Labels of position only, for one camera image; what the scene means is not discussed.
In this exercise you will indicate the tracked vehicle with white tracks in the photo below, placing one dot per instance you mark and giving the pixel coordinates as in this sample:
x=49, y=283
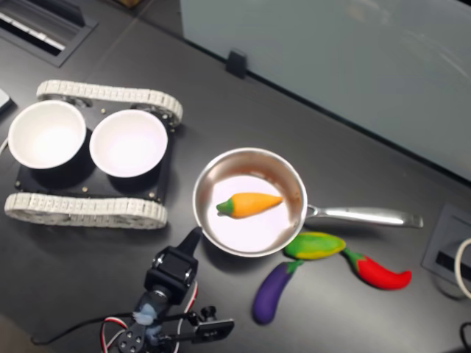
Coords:
x=95, y=185

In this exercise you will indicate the white bowl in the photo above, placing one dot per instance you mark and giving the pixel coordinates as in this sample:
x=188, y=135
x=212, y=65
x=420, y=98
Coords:
x=129, y=143
x=46, y=136

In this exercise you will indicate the frosted glass partition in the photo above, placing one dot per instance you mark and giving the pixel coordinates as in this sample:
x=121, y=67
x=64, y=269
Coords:
x=349, y=55

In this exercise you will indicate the black partition clip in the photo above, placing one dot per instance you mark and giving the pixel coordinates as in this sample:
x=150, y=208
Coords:
x=235, y=62

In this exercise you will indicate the red toy chilli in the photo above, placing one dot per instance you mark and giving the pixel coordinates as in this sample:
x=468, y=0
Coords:
x=379, y=274

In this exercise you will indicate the purple toy aubergine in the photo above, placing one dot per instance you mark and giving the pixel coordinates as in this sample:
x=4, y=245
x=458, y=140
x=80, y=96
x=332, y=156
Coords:
x=270, y=294

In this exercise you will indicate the pale grey putty lump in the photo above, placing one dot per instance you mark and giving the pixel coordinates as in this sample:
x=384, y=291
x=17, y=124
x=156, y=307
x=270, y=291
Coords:
x=147, y=312

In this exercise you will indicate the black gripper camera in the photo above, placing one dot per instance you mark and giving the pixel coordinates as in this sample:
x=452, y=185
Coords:
x=215, y=327

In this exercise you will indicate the orange toy carrot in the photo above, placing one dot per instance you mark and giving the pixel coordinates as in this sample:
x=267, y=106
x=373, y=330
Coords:
x=250, y=205

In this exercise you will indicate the green yellow toy corn cob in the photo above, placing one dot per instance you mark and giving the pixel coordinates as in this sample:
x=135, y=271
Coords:
x=316, y=245

